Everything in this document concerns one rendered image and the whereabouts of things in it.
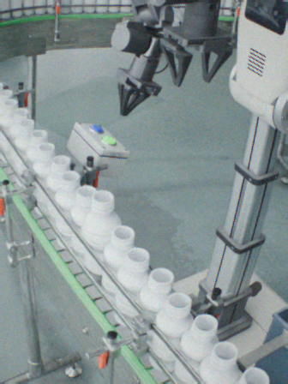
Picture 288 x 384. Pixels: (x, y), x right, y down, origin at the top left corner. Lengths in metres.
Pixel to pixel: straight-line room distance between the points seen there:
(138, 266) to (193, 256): 1.78
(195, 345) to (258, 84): 0.78
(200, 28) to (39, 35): 1.76
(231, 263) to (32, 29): 1.43
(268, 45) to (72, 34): 1.41
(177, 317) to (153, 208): 2.11
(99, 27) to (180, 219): 1.08
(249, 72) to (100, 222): 0.64
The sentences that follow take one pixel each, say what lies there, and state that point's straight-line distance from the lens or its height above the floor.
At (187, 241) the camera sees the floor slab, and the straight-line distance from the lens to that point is 2.74.
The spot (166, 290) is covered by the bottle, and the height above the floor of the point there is 1.15.
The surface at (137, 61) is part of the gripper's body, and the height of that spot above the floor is 1.31.
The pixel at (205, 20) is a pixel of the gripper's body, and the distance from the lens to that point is 0.86.
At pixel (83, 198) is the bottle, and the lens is 1.01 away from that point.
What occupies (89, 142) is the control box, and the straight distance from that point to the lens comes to 1.26.
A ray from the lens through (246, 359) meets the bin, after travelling 1.08.
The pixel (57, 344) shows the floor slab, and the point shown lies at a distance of 2.23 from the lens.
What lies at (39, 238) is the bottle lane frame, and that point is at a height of 0.99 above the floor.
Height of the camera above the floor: 1.77
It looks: 36 degrees down
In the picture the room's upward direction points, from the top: 6 degrees clockwise
